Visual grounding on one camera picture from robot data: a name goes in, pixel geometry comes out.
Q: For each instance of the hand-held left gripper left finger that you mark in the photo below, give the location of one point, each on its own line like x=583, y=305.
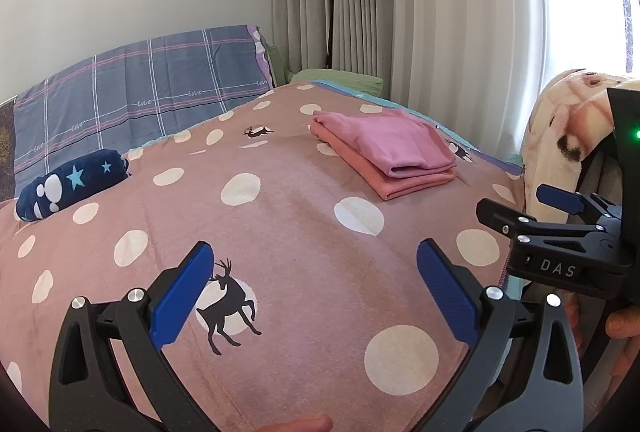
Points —
x=182, y=297

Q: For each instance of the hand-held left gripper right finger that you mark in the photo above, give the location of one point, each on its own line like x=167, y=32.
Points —
x=447, y=297

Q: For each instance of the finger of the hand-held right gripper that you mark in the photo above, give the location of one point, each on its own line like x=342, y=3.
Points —
x=530, y=229
x=560, y=199

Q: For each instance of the pink long-sleeved shirt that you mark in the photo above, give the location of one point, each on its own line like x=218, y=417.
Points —
x=395, y=141

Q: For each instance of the person's right hand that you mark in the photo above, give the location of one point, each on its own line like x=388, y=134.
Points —
x=625, y=324

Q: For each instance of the person's left hand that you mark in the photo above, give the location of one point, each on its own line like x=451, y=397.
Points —
x=305, y=424

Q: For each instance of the cream pink printed blanket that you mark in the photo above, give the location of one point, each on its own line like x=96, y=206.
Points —
x=565, y=111

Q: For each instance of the folded salmon garment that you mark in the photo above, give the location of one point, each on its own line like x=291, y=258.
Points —
x=400, y=188

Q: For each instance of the polka dot deer blanket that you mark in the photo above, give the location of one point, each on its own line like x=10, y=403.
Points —
x=300, y=262

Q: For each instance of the navy star-print rolled blanket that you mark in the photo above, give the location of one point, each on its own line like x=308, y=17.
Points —
x=65, y=184

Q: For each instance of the grey pleated curtain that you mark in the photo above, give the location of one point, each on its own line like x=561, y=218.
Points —
x=450, y=11

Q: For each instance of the blue plaid pillow cover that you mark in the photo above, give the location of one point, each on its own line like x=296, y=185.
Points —
x=140, y=81

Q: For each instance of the dark tree-print pillow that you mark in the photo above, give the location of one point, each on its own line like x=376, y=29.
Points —
x=5, y=146

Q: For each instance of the green pillow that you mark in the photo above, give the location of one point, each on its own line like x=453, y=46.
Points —
x=340, y=79

